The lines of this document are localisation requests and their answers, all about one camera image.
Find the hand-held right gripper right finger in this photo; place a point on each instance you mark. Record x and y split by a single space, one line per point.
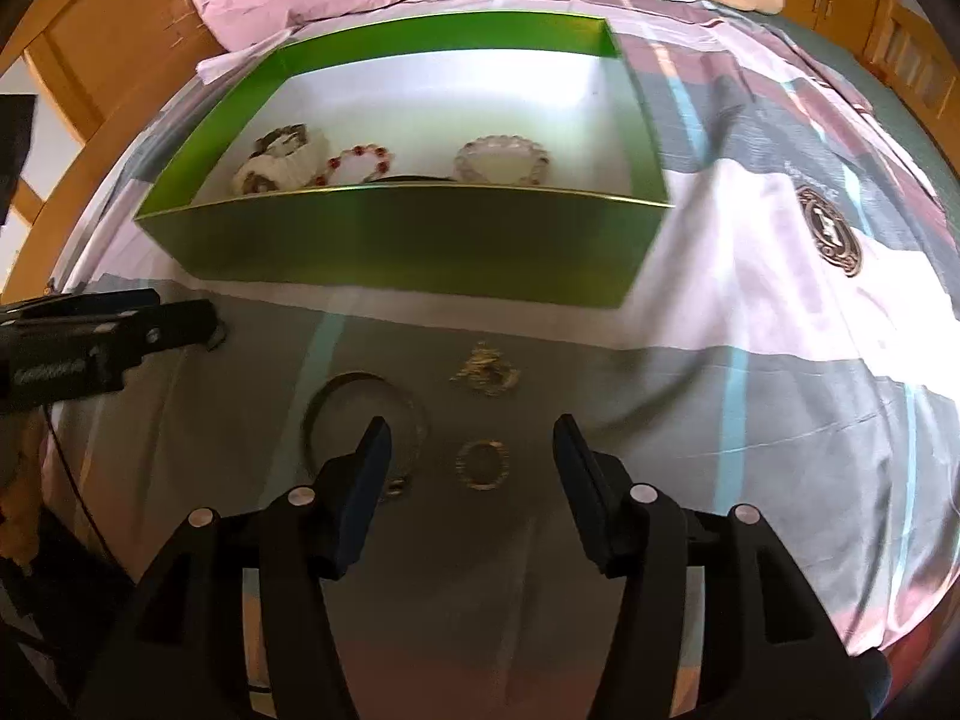
581 495

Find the plaid bed sheet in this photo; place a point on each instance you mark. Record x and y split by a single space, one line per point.
750 427

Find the wooden bed footboard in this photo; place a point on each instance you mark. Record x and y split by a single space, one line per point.
915 52

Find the green mattress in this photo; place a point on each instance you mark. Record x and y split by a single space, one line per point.
862 82

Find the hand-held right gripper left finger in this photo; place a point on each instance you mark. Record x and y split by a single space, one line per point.
360 502

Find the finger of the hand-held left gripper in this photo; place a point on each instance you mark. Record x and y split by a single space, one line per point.
90 304
176 324

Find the wooden bed headboard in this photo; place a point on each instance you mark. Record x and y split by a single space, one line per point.
90 52

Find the thin metal bangle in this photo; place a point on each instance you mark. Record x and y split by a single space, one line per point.
319 405

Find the green cardboard box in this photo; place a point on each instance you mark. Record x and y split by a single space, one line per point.
412 247

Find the black flat object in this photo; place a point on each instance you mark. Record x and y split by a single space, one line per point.
16 157

